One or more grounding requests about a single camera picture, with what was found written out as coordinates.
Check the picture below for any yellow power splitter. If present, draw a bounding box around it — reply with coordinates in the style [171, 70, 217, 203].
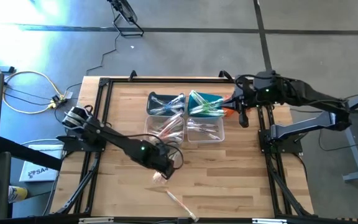
[48, 95, 68, 110]

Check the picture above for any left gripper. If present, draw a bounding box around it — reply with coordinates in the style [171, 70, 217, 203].
[147, 149, 177, 181]

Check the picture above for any yellow cable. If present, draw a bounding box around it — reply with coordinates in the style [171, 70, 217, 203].
[0, 51, 67, 114]

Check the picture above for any black floor cable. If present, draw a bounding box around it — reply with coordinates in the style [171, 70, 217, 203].
[65, 32, 120, 94]

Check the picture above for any orange cloth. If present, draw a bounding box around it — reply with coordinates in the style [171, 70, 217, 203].
[223, 95, 236, 118]

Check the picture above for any slate grey plastic bin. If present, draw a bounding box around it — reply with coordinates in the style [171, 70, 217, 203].
[147, 92, 186, 118]

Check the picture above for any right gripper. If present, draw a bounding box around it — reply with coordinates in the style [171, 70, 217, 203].
[224, 74, 256, 128]

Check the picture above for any white metal plate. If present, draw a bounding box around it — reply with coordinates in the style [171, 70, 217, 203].
[252, 217, 287, 224]
[78, 217, 114, 224]

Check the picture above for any beige plastic bin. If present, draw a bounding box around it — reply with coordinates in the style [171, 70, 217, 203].
[144, 114, 186, 146]

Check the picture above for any black floor fan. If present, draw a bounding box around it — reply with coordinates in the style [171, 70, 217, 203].
[106, 0, 145, 37]

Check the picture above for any white printed box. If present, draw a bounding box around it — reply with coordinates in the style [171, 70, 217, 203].
[19, 144, 65, 183]

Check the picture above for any grey metal stand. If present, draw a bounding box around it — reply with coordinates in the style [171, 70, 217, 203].
[321, 86, 358, 183]

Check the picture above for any teal plastic bin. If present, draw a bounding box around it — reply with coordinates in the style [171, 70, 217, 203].
[187, 90, 226, 118]

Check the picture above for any yellow can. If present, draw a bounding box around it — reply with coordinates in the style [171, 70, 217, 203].
[7, 185, 29, 203]

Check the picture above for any clear plastic bin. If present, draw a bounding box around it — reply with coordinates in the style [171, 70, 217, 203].
[186, 116, 226, 144]

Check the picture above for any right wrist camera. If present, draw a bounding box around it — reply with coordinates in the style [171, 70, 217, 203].
[253, 73, 278, 98]

